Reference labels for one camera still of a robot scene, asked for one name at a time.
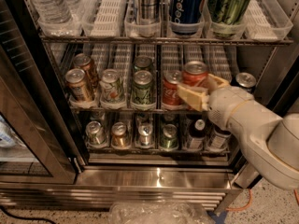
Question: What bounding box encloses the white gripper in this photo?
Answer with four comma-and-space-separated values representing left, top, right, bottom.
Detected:
178, 74, 254, 130

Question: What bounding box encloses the red coke can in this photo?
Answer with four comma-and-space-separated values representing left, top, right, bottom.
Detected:
182, 61, 208, 88
163, 70, 182, 105

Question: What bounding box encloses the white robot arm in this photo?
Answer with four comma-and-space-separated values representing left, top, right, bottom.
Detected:
178, 75, 299, 189

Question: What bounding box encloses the dark blue soda can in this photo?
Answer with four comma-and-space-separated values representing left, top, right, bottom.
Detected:
233, 72, 256, 93

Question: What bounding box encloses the green can front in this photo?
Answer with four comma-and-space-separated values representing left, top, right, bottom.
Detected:
132, 70, 153, 105

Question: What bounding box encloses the green can rear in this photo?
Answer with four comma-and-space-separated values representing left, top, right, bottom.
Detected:
133, 55, 153, 72

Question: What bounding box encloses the slim silver can bottom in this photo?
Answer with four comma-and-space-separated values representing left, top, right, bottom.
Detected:
138, 123, 153, 146

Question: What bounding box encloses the green tall can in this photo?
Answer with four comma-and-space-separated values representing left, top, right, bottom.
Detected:
207, 0, 250, 38

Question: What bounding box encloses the blue Pepsi can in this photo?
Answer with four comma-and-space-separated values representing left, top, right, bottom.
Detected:
169, 0, 204, 35

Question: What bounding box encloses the white green soda can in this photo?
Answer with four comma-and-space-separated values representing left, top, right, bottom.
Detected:
100, 69, 124, 103

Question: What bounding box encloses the copper can bottom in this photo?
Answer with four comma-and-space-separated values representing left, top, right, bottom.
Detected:
111, 122, 128, 148

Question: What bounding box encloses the stainless steel fridge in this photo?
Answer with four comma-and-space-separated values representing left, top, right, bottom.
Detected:
0, 0, 299, 212

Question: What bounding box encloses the silver green can bottom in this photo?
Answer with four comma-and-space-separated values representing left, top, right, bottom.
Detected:
85, 121, 106, 146

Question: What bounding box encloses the brown can rear left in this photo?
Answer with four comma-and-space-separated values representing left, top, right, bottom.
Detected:
73, 53, 99, 90

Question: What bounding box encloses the gold can front left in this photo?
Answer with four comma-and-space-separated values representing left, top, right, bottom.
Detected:
65, 68, 94, 102

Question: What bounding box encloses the glass fridge door left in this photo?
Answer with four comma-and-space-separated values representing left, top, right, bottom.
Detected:
0, 0, 76, 184

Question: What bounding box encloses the white-cap bottle left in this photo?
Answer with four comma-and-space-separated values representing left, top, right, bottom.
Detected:
187, 119, 206, 150

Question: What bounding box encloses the white-cap bottle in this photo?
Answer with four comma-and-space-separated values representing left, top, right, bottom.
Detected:
187, 119, 206, 150
206, 125, 231, 152

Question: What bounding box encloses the white-cap bottle right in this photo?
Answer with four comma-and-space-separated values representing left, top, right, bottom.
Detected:
206, 125, 231, 152

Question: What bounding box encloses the blue tape on floor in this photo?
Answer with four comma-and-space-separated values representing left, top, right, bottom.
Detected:
207, 211, 228, 224

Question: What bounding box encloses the clear plastic bag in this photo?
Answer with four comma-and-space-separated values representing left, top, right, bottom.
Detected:
108, 202, 216, 224

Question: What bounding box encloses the clear water bottle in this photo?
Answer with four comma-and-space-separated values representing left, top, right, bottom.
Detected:
31, 0, 72, 24

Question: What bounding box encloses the black cable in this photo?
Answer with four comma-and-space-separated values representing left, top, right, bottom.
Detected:
0, 205, 57, 224

